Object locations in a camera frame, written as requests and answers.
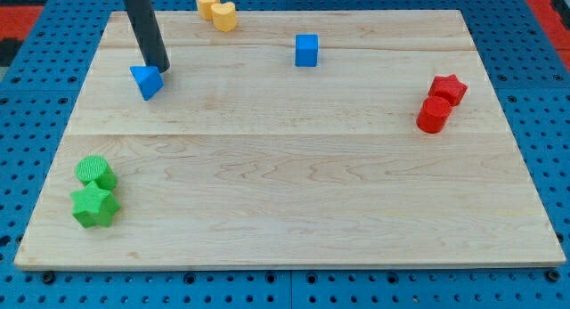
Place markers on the blue triangle block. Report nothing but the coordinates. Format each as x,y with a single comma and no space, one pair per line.
148,79

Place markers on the light wooden board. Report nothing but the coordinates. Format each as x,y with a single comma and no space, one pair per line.
245,161

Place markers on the blue cube block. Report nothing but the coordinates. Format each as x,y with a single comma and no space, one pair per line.
306,50

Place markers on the yellow heart block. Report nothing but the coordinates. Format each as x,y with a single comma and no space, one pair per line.
224,16

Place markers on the red cylinder block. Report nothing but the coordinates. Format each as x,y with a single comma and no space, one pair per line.
433,114

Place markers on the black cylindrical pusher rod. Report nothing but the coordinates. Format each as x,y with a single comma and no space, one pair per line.
147,33

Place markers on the yellow hexagon block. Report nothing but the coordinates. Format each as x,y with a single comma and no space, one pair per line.
204,8

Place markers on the red star block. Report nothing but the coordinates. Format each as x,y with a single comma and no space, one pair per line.
449,88

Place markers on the green cylinder block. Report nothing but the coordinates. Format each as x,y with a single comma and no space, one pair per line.
96,168

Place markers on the green star block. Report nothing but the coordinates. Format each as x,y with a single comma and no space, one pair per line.
94,206

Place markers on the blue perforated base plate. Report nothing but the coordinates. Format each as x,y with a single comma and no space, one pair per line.
39,90

